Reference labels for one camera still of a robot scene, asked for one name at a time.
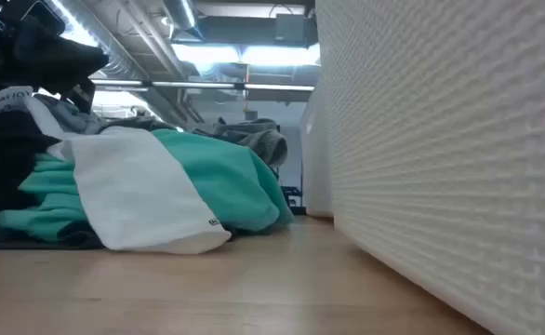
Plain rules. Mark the grey purple-toed sock pair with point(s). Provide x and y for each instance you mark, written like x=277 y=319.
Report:
x=75 y=116

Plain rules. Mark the black pants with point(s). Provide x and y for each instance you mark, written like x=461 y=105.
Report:
x=3 y=163

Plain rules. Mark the white t-shirt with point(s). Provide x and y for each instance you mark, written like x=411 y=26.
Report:
x=133 y=195

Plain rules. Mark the turquoise sweatshirt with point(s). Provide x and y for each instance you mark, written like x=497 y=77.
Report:
x=226 y=177

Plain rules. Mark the grey sweatshirt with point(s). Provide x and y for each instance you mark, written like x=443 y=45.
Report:
x=265 y=142

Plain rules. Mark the short silver duct elbow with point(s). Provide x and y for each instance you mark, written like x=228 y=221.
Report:
x=179 y=14

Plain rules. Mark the bright ceiling light panel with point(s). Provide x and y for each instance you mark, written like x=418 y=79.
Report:
x=263 y=55

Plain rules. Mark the grey ceiling box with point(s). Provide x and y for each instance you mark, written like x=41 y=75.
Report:
x=290 y=28

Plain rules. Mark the white woven plastic basket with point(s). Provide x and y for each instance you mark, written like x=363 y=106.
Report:
x=440 y=139

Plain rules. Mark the long silver corrugated duct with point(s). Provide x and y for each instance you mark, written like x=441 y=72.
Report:
x=119 y=67

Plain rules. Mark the horizontal metal ceiling rail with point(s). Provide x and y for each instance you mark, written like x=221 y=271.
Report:
x=198 y=85

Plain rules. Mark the black aluminium table frame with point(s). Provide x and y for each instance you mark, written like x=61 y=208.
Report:
x=298 y=210

